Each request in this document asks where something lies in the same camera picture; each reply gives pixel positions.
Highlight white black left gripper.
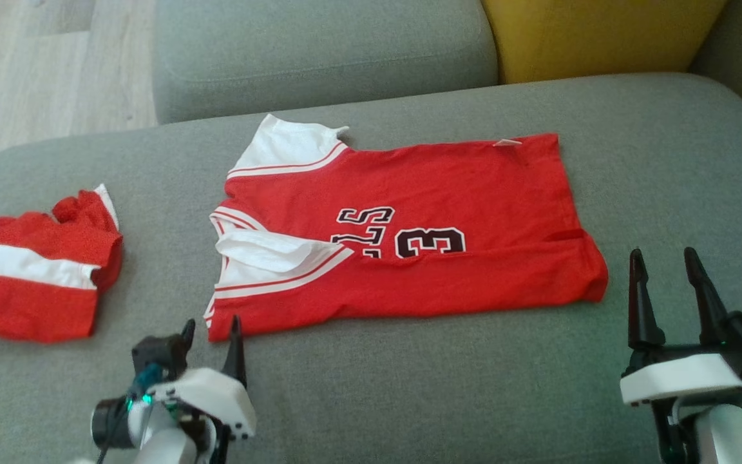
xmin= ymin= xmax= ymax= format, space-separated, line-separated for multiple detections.
xmin=131 ymin=314 xmax=258 ymax=441

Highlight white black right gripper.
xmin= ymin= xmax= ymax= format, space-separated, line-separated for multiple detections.
xmin=620 ymin=247 xmax=742 ymax=408

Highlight red shorts with white stripe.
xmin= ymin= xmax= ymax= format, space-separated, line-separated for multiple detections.
xmin=0 ymin=184 xmax=124 ymax=343

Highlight red white basketball jersey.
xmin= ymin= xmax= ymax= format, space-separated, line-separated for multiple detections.
xmin=204 ymin=114 xmax=609 ymax=343

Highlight large grey sofa chaise cushion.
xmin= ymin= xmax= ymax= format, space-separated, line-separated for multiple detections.
xmin=0 ymin=72 xmax=742 ymax=464

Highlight large yellow sofa back cushion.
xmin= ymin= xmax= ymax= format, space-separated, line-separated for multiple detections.
xmin=480 ymin=0 xmax=730 ymax=85

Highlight grey sofa seat cushion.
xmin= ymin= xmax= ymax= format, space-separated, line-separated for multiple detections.
xmin=153 ymin=0 xmax=500 ymax=125

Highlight thin black cable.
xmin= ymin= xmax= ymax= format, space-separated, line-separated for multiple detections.
xmin=95 ymin=383 xmax=137 ymax=464

